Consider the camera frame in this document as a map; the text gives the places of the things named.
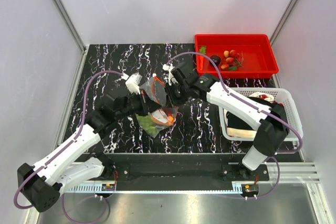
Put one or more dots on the black bag in basket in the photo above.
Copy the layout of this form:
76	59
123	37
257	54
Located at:
237	123

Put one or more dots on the orange fake papaya slice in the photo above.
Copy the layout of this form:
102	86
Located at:
162	116

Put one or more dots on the beige item in basket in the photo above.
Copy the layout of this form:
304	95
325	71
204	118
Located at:
239	133

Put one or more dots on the white red cloth in basket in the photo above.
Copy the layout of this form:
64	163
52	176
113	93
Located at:
263	96

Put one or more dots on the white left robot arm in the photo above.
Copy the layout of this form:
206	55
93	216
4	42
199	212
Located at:
43	183

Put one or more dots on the clear zip top bag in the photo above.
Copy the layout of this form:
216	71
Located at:
146	87

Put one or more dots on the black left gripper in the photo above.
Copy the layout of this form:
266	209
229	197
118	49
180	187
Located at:
148	105

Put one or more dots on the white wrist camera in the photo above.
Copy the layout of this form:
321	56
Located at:
168	68
132	82

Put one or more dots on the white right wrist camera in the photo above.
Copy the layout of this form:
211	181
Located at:
168	68

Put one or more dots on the dark purple fake fruit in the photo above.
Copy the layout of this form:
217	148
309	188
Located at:
216	59

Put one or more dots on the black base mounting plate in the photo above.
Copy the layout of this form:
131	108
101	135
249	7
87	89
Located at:
177	185

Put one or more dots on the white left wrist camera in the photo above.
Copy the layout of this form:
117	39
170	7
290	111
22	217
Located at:
132	82

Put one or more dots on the aluminium frame rail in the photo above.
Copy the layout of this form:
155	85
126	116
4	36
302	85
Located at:
288	172

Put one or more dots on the red plastic bin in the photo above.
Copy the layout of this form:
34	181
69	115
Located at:
259	60

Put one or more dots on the green fake lettuce leaf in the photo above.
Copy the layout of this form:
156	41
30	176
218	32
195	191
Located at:
202	50

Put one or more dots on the green fake grapes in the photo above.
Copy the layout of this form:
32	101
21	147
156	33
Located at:
147	124

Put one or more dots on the red fake strawberries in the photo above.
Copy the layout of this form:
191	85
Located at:
232	60

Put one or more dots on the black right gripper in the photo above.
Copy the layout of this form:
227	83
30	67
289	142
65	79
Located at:
168	90

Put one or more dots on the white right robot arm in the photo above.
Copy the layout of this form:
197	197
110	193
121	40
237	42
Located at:
269	122

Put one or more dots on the white plastic basket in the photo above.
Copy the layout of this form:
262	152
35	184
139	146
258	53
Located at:
281	96

